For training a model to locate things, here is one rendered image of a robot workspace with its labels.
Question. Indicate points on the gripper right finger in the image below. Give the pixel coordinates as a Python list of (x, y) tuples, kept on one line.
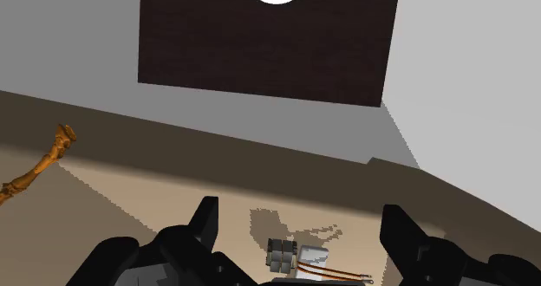
[(416, 251)]

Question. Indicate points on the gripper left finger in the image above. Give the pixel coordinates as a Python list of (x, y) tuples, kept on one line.
[(186, 243)]

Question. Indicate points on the grey and white block toy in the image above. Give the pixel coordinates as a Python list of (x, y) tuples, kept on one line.
[(296, 260)]

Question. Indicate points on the orange bone-shaped figure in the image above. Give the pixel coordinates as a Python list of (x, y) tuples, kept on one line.
[(40, 167)]

